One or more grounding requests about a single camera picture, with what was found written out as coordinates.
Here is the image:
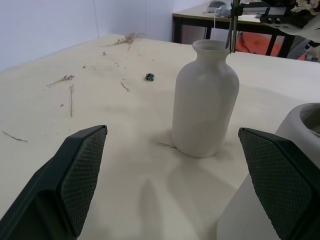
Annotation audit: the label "dried branchy flower sprig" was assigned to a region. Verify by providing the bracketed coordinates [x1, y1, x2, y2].
[99, 32, 147, 52]

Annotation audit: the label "black-framed light-topped table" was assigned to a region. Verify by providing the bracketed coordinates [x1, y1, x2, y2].
[172, 0, 320, 56]

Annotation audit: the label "white dried flower bouquet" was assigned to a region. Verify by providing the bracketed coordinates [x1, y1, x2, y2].
[290, 0, 320, 14]

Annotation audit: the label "white bottle-shaped vase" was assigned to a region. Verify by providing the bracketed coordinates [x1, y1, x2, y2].
[171, 39, 240, 158]

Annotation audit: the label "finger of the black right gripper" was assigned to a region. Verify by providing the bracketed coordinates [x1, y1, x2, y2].
[230, 0, 243, 19]

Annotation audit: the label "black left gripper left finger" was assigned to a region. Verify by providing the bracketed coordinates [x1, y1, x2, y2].
[0, 124, 109, 240]

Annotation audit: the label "long thin dried twig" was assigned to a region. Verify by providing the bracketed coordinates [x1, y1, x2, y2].
[69, 84, 75, 118]

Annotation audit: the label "orange object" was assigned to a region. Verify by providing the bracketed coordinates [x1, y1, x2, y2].
[235, 31, 307, 61]

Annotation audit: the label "dried flower bouquet green stems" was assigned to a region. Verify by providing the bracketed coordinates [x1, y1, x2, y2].
[224, 0, 238, 55]

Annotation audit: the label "tiny dried twig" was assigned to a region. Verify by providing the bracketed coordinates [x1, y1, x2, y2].
[158, 142, 179, 150]

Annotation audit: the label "grey rounded device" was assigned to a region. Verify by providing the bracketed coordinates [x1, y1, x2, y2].
[206, 0, 232, 18]

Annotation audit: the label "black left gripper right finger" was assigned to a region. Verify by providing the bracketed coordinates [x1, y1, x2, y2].
[237, 127, 320, 240]

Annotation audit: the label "white cable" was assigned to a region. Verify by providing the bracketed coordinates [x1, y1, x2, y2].
[213, 9, 219, 41]

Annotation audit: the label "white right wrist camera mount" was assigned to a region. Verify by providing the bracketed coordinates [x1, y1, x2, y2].
[277, 16, 320, 43]

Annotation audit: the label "dried twig with buds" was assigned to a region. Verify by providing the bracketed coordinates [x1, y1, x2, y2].
[46, 74, 76, 87]

